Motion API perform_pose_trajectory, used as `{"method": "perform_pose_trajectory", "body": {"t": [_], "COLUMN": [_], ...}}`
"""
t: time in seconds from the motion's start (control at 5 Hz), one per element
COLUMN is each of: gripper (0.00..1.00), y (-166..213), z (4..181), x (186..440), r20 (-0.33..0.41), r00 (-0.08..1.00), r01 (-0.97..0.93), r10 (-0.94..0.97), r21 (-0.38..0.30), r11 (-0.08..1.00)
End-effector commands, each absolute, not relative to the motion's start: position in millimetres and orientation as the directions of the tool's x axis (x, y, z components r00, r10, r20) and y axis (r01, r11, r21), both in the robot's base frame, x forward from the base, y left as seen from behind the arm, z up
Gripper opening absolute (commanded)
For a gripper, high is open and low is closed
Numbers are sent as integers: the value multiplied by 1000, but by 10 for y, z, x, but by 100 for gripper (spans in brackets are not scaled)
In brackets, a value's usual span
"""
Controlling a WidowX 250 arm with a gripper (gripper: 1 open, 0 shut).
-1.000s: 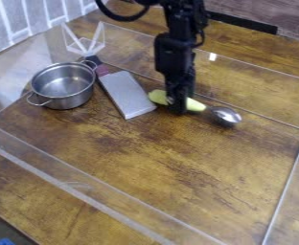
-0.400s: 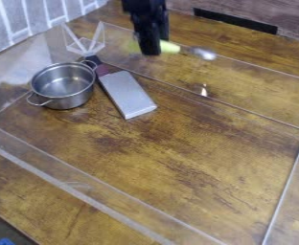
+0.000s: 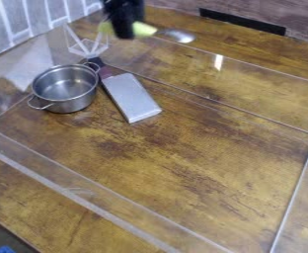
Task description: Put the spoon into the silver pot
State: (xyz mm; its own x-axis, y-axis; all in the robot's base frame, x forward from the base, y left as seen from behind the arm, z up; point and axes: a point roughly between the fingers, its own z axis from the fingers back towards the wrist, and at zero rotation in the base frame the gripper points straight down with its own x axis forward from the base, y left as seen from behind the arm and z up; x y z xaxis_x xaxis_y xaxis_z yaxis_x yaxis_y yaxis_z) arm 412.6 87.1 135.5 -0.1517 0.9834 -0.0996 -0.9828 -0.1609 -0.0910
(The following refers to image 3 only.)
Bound grey sharpening stone block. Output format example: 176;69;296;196
98;66;161;124

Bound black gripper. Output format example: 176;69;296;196
102;0;145;40

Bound clear acrylic corner bracket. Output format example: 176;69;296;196
62;25;109;58

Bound black bar on table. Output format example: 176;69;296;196
198;8;285;36

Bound silver metal pot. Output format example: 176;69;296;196
27;62;100;114

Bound yellow handled metal spoon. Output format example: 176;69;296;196
98;22;196;43

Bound blue object at corner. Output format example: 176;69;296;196
0;246;15;253

